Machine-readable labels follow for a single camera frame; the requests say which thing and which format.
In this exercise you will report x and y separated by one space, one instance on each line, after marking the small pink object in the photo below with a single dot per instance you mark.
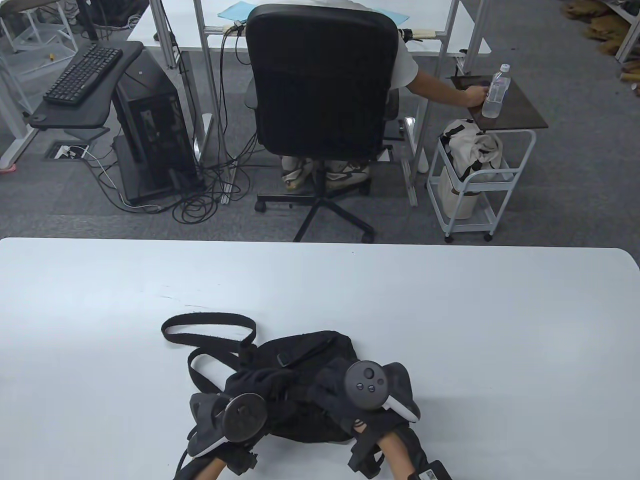
7 169

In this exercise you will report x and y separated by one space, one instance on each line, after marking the clear plastic water bottle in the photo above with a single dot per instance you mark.
495 95

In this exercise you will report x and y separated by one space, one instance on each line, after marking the floor power outlet box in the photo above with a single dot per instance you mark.
55 150

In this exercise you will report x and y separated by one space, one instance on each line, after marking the white power strip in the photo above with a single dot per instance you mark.
235 27

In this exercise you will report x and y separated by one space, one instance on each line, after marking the white desk with metal frame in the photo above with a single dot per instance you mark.
150 35

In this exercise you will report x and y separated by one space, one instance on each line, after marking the black office chair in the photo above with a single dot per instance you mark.
320 85

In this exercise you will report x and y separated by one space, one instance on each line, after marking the pile of brown cardboard pieces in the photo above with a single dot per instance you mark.
600 27

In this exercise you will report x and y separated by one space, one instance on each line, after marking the black keyboard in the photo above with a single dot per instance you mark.
82 75

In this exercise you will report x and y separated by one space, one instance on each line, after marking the person's right hand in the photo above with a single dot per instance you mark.
330 385

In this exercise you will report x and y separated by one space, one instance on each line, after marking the black wrist sensor box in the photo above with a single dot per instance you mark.
432 472

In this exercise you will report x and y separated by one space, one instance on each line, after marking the dark grey tracking controller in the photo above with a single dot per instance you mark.
245 417
366 384

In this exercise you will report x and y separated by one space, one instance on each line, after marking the black monitor stand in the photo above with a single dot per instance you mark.
91 20

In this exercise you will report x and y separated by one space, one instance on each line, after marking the black curved side desk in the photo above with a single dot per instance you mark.
75 117

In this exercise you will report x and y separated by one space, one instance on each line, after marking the white cart with brown top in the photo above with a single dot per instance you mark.
520 107

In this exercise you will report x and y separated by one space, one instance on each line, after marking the black computer tower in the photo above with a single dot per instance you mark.
150 125

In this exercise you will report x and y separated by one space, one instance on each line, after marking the black fabric bag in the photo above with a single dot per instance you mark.
340 345

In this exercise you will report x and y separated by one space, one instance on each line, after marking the white tote bag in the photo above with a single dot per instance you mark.
457 200

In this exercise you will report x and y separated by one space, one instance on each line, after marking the white desk frame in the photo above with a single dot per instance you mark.
20 148

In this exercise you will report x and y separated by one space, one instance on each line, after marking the person's left hand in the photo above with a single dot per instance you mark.
270 385

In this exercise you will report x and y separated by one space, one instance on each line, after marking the white shelf frame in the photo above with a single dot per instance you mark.
627 39

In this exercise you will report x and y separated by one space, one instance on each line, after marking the light blue paper folder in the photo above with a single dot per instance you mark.
239 10

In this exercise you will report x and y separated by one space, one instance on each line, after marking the person's right forearm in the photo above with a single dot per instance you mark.
395 455

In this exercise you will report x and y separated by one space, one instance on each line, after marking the beige power strip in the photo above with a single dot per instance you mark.
425 33

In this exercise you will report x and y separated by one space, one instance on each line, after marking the person's left forearm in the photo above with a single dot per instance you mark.
207 470

